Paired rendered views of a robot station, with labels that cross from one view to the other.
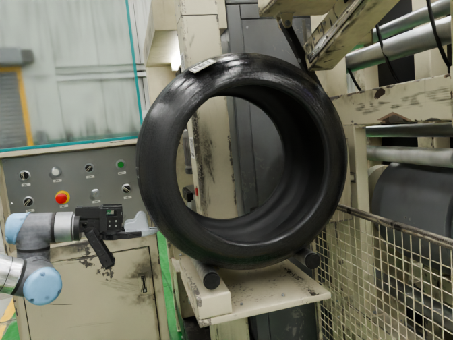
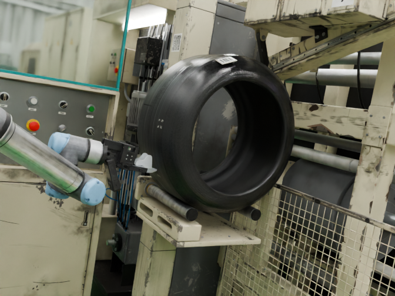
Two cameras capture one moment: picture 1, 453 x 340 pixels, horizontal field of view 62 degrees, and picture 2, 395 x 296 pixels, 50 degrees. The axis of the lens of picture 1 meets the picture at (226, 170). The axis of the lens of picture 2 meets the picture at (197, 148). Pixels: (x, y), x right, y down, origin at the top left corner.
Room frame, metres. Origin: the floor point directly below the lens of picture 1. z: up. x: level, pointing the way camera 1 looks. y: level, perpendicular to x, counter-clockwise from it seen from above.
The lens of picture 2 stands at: (-0.40, 0.51, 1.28)
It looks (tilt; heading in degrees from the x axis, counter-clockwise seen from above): 6 degrees down; 342
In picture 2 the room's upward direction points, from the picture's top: 9 degrees clockwise
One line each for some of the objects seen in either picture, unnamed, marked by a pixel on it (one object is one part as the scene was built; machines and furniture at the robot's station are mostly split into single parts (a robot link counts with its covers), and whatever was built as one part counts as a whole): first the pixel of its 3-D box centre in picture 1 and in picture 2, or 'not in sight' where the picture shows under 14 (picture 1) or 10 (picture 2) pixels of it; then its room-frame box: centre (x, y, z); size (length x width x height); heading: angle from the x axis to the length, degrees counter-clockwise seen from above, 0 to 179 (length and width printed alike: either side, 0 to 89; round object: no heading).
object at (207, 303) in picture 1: (201, 280); (166, 217); (1.09, 0.11, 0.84); 0.36 x 0.09 x 0.06; 14
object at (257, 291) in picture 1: (247, 283); (196, 226); (1.13, -0.03, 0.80); 0.37 x 0.36 x 0.02; 104
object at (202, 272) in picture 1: (199, 260); (170, 200); (1.09, 0.10, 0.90); 0.35 x 0.05 x 0.05; 14
